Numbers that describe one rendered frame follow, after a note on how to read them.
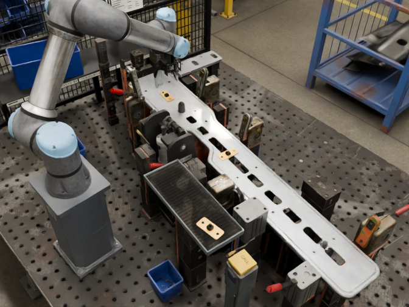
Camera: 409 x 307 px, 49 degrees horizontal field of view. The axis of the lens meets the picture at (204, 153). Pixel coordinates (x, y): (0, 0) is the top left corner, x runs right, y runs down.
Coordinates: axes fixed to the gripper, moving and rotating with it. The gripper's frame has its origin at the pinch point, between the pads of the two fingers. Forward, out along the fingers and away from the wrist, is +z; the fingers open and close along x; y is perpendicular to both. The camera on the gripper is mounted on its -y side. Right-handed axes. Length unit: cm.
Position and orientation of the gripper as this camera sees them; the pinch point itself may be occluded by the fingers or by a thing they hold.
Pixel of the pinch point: (165, 81)
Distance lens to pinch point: 205.8
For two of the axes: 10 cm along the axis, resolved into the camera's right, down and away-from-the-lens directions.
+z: -0.3, 7.1, 7.1
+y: 5.8, 5.9, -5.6
